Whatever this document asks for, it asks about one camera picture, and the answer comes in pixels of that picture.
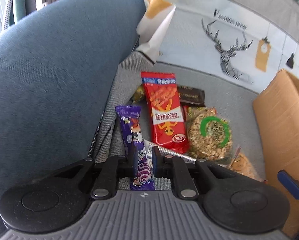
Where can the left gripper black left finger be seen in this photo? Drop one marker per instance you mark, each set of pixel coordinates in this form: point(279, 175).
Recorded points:
point(110, 172)

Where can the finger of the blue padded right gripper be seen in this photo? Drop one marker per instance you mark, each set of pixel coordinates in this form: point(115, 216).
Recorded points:
point(290, 184)

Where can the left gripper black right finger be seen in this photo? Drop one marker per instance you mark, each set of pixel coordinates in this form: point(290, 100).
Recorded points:
point(175, 169)

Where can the purple snack stick packet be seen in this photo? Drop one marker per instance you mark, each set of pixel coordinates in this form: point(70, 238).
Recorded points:
point(129, 117)

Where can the clear bag of crackers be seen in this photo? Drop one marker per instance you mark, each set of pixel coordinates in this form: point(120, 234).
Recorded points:
point(241, 164)

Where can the black chocolate bar packet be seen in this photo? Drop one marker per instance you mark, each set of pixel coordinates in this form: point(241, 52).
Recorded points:
point(191, 96)

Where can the yellow snack bar packet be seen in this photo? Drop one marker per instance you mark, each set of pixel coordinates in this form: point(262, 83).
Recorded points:
point(139, 95)

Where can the silver wrapper packet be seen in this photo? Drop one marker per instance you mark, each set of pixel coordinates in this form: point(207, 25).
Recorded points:
point(164, 151)

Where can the red peanut snack packet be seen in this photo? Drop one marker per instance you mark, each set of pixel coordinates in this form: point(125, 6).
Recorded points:
point(168, 126)

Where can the green label peanut bag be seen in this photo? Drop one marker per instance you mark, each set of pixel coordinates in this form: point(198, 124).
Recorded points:
point(209, 135)

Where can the cardboard box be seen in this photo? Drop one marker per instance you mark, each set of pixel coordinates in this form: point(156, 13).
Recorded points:
point(277, 114)

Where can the grey sofa seat cushion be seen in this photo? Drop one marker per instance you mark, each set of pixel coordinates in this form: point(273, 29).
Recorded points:
point(232, 102)

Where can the blue sofa armrest cushion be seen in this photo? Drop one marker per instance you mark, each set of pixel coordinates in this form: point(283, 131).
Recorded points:
point(57, 66)

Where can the deer print sofa cover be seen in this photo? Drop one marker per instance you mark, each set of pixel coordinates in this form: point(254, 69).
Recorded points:
point(226, 40)

